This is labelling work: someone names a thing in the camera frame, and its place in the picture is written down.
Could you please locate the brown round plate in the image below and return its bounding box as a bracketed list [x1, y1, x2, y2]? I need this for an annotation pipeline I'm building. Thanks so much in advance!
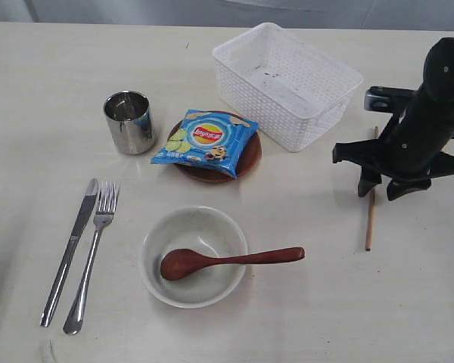
[169, 111, 262, 183]

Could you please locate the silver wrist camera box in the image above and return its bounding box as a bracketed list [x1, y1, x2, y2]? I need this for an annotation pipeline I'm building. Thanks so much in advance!
[364, 86, 416, 113]

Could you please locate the blue chips bag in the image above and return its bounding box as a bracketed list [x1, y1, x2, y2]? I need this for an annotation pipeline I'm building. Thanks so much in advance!
[151, 109, 259, 178]

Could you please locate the wooden chopstick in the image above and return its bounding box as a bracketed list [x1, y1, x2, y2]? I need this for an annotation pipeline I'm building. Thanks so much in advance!
[365, 126, 379, 252]

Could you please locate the stainless steel cup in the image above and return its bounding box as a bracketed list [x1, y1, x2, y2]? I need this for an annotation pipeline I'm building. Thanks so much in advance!
[103, 91, 157, 155]

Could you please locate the brown wooden spoon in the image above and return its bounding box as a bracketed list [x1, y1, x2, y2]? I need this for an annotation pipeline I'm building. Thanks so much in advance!
[160, 247, 305, 281]

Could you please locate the white ceramic patterned bowl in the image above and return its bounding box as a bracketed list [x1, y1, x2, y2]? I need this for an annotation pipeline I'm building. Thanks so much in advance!
[139, 206, 248, 309]

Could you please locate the white perforated plastic basket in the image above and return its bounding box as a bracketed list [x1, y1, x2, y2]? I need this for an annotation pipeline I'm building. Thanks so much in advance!
[212, 23, 363, 153]

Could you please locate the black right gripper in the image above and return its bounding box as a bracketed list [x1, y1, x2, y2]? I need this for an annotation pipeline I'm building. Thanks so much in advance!
[332, 138, 454, 201]

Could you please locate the stainless steel fork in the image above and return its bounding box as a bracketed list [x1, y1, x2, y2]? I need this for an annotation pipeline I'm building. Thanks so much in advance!
[63, 181, 119, 335]

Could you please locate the stainless steel knife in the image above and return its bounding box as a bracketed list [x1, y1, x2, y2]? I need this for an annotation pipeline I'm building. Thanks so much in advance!
[39, 178, 98, 327]

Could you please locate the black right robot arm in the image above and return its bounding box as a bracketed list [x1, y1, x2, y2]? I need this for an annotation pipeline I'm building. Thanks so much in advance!
[332, 37, 454, 200]

